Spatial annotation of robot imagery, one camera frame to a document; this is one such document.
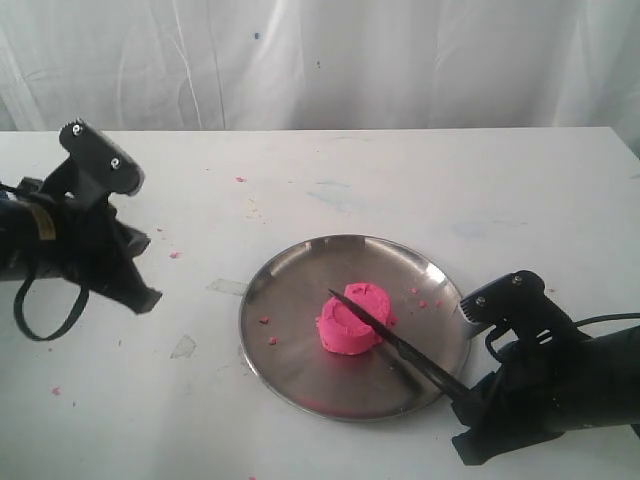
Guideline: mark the clear tape piece lower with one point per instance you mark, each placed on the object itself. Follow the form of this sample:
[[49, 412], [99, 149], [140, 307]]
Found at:
[[185, 348]]

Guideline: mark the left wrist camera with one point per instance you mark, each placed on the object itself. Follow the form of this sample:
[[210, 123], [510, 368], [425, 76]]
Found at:
[[101, 166]]

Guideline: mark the clear tape piece upper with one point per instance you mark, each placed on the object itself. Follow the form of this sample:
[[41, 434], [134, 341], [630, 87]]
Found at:
[[227, 287]]

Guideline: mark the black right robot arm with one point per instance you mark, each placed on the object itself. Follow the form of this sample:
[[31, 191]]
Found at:
[[619, 378]]

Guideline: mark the pink clay half piece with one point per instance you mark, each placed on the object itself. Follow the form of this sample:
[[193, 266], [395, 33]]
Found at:
[[373, 299]]

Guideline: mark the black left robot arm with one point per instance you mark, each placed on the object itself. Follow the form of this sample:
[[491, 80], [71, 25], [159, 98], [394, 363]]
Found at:
[[50, 234]]

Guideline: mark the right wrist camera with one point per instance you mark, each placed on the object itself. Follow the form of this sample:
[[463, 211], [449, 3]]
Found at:
[[500, 300]]

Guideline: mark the round steel plate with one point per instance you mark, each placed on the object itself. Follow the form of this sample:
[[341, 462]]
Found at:
[[282, 346]]

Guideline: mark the clear tape piece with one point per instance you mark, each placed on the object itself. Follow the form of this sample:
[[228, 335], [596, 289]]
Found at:
[[185, 348], [227, 287]]

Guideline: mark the pink clay lump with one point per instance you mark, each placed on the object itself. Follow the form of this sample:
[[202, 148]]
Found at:
[[341, 332]]

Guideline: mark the white backdrop curtain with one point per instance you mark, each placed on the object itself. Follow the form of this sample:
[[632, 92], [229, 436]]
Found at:
[[258, 65]]

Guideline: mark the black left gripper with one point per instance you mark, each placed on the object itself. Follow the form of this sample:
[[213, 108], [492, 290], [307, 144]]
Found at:
[[90, 248]]

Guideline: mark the black knife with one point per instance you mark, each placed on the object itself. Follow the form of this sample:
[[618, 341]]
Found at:
[[447, 383]]

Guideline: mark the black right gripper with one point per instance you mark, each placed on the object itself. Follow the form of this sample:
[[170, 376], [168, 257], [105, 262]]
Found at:
[[535, 395]]

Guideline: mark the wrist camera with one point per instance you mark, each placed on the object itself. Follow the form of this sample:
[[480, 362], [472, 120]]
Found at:
[[101, 166], [500, 300]]

